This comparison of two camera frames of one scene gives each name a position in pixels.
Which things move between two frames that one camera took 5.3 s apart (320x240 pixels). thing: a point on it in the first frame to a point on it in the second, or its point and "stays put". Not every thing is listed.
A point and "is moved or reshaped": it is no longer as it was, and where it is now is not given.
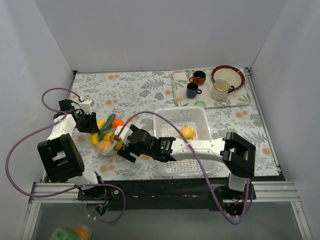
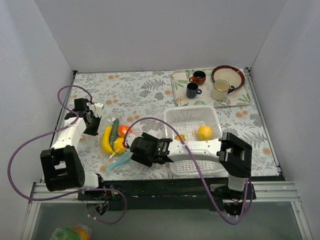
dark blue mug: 192,90 stays put
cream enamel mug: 220,89 stays put
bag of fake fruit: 75,232 stays put
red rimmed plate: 234,76 stays put
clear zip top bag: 104,138 is moved or reshaped
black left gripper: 92,122 stays put
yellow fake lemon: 187,132 to 204,132
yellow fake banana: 94,137 to 105,141
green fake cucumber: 107,126 to 114,133
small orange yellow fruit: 118,144 is moved or reshaped
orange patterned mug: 199,77 stays put
